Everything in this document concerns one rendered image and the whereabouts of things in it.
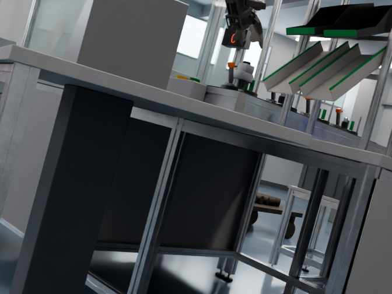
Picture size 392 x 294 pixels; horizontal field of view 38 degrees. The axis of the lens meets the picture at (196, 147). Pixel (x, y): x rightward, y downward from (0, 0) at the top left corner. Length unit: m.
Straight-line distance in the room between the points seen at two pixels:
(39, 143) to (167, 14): 1.27
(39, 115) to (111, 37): 1.26
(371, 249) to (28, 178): 1.65
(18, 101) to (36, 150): 1.53
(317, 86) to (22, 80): 1.01
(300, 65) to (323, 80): 0.16
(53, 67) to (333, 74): 1.04
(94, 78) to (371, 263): 0.85
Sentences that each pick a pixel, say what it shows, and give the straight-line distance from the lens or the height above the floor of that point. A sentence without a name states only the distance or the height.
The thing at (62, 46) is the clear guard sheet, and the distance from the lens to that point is 2.74.
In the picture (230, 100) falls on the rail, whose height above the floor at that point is 0.93.
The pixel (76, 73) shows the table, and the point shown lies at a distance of 1.12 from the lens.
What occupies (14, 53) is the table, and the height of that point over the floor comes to 0.84.
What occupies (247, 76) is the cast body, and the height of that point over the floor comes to 1.04.
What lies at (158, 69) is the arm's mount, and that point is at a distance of 1.52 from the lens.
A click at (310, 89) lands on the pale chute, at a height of 1.02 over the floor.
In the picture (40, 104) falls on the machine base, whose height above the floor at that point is 0.73.
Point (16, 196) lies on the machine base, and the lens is 2.75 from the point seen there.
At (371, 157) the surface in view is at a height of 0.85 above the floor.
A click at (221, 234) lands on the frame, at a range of 3.36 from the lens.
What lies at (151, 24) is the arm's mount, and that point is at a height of 1.04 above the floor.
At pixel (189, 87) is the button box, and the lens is 1.91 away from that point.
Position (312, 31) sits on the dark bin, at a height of 1.20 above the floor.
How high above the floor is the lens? 0.79
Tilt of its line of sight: 1 degrees down
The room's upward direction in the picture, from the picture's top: 15 degrees clockwise
